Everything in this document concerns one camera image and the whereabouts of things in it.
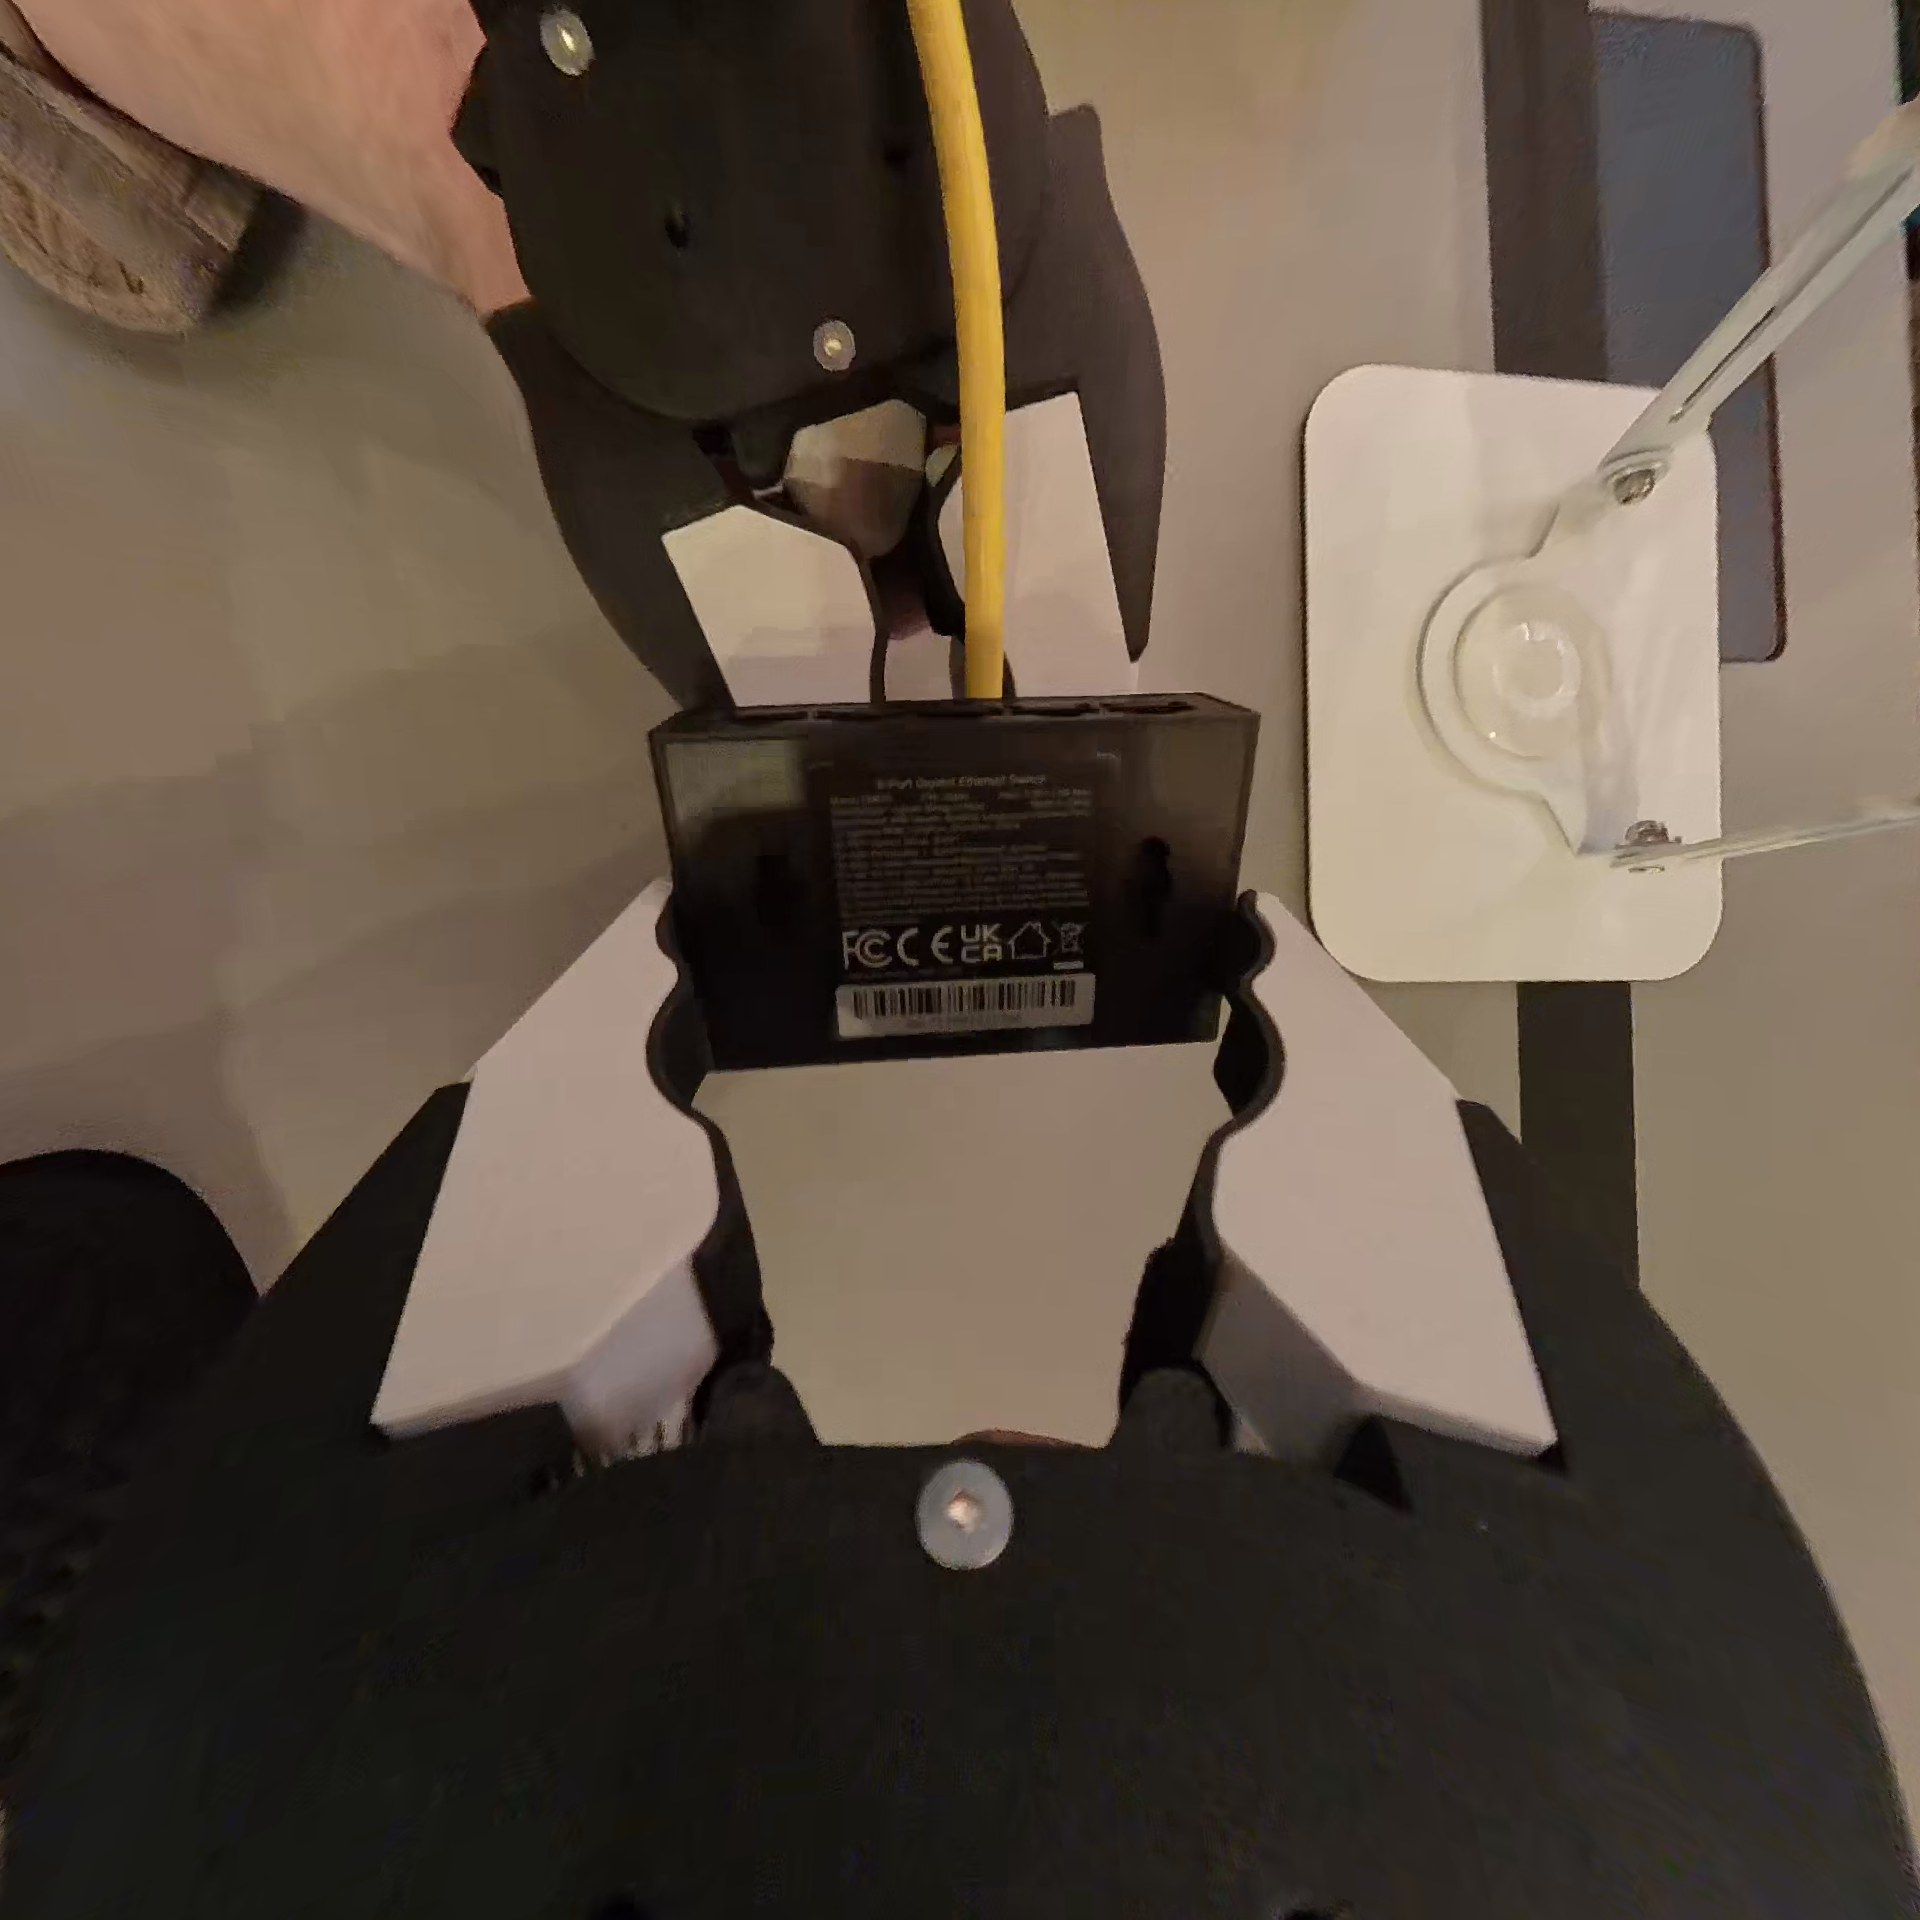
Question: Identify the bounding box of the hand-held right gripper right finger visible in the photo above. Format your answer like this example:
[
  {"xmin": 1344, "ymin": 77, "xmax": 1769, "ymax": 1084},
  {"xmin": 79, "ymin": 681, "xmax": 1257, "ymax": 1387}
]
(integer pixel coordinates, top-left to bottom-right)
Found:
[{"xmin": 1117, "ymin": 888, "xmax": 1564, "ymax": 1463}]

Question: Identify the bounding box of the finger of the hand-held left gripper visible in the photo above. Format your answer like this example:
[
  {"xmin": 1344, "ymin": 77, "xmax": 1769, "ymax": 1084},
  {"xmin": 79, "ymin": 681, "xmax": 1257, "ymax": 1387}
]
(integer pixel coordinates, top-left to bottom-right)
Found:
[
  {"xmin": 998, "ymin": 394, "xmax": 1137, "ymax": 704},
  {"xmin": 662, "ymin": 501, "xmax": 891, "ymax": 713}
]

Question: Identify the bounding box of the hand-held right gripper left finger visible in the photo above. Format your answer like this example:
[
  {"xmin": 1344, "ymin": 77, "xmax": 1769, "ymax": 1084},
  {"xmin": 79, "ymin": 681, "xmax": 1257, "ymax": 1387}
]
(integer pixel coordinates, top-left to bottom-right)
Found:
[{"xmin": 369, "ymin": 878, "xmax": 784, "ymax": 1453}]

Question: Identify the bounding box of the yellow ethernet cable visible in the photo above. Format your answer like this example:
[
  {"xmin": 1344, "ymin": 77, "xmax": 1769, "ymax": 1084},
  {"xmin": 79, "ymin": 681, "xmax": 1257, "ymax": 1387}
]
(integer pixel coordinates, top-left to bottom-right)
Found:
[{"xmin": 905, "ymin": 0, "xmax": 1012, "ymax": 704}]

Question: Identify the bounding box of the black ethernet switch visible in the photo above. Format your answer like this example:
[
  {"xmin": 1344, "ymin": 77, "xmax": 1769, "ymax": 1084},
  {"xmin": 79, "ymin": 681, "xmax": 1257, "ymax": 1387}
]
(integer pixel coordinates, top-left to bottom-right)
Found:
[{"xmin": 649, "ymin": 695, "xmax": 1259, "ymax": 1073}]

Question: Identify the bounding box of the person's left hand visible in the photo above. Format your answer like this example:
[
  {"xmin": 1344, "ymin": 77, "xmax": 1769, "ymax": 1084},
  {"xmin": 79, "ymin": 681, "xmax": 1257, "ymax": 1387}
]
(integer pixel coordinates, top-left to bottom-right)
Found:
[{"xmin": 0, "ymin": 0, "xmax": 532, "ymax": 313}]

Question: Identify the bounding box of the white document stand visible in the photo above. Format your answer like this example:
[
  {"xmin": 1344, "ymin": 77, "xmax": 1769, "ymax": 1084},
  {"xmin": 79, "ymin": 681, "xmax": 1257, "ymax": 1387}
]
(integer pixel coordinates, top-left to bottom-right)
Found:
[{"xmin": 1302, "ymin": 90, "xmax": 1920, "ymax": 984}]

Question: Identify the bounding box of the dark desk cable flap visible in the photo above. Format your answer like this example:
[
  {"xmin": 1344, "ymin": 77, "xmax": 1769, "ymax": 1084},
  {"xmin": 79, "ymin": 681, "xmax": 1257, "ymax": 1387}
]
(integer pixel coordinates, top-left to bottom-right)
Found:
[{"xmin": 1595, "ymin": 11, "xmax": 1787, "ymax": 667}]

